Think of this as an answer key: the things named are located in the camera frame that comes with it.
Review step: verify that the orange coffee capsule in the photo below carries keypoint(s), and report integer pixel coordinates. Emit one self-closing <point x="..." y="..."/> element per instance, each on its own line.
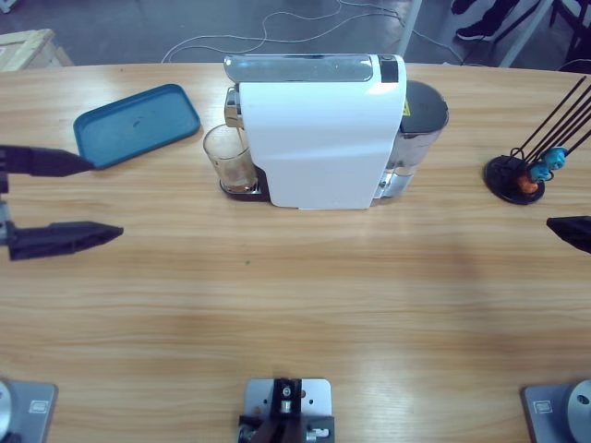
<point x="527" y="183"/>

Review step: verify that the clear drinking glass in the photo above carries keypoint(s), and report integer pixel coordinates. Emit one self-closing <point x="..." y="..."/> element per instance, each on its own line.
<point x="226" y="152"/>

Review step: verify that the white slanted frame bar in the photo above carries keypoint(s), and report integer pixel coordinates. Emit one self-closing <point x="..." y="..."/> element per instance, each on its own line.
<point x="520" y="41"/>

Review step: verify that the grey mount plate, black post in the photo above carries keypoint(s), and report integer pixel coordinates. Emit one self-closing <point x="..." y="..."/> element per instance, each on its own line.
<point x="318" y="397"/>

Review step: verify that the teal plastic tray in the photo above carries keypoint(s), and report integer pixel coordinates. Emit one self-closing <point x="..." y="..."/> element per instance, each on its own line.
<point x="138" y="120"/>

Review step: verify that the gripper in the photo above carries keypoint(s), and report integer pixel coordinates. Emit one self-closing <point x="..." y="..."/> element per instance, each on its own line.
<point x="3" y="221"/>

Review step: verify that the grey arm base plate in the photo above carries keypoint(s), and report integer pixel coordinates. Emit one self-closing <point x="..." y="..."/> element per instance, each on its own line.
<point x="545" y="410"/>
<point x="32" y="415"/>

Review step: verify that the wooden crate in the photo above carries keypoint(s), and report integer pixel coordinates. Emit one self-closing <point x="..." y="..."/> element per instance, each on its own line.
<point x="27" y="46"/>

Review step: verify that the blue coffee capsule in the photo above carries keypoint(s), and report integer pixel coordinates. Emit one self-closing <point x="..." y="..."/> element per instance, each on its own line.
<point x="540" y="172"/>
<point x="555" y="158"/>

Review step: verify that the black sneaker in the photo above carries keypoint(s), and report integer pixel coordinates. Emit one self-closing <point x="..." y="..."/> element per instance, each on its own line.
<point x="472" y="32"/>

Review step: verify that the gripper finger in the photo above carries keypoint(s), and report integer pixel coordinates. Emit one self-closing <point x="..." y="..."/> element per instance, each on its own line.
<point x="575" y="231"/>

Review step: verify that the white upright post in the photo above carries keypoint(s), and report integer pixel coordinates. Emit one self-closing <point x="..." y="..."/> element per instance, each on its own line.
<point x="408" y="27"/>

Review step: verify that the white capsule coffee machine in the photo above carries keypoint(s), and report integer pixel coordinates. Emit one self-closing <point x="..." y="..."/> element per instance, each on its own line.
<point x="318" y="138"/>

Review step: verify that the black capsule holder with rods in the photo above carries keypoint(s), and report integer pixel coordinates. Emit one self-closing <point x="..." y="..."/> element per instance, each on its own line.
<point x="501" y="173"/>

